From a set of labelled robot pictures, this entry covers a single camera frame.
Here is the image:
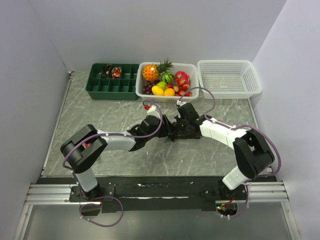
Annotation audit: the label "toy orange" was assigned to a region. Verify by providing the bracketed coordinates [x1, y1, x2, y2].
[163, 88, 176, 97]

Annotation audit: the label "empty white basket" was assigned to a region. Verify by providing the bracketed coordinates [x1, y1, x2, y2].
[197, 60, 262, 99]

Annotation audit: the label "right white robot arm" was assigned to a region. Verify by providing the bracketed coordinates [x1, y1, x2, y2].
[176, 100, 275, 200]

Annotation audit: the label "toy yellow mango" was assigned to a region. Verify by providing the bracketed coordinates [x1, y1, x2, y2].
[151, 85, 165, 96]

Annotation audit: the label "green compartment tray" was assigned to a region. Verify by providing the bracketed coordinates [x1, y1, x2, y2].
[85, 63, 139, 101]

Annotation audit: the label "toy strawberry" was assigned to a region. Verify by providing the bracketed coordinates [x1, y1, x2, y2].
[178, 89, 186, 96]

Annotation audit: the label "red toothpaste box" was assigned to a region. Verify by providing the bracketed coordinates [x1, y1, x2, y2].
[84, 142, 101, 162]

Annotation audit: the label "toy green apple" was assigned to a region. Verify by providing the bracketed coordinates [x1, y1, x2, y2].
[156, 81, 167, 91]

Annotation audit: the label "toy purple grapes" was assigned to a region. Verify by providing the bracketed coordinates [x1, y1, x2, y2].
[142, 80, 159, 95]

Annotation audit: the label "brown floral necktie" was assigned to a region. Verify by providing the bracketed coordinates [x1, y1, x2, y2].
[172, 130, 202, 141]

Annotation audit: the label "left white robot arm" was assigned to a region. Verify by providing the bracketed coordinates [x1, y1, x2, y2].
[60, 115, 176, 201]

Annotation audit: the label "toy dragon fruit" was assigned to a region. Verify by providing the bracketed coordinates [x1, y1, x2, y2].
[174, 71, 191, 86]

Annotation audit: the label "toy pineapple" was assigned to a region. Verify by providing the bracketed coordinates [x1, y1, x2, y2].
[142, 58, 173, 82]

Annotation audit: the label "white fruit basket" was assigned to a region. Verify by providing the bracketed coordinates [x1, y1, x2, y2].
[135, 62, 200, 103]

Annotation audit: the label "dark rolled tie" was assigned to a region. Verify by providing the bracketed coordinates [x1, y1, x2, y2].
[101, 64, 113, 79]

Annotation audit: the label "aluminium frame rail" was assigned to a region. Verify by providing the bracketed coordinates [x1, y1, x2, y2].
[24, 184, 75, 205]

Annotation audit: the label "red patterned rolled tie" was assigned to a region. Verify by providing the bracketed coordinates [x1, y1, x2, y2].
[111, 66, 122, 79]

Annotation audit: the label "toy watermelon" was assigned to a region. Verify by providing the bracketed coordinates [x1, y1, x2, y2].
[160, 71, 174, 84]

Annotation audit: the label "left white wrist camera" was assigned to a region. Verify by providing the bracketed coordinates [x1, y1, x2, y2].
[144, 104, 161, 118]

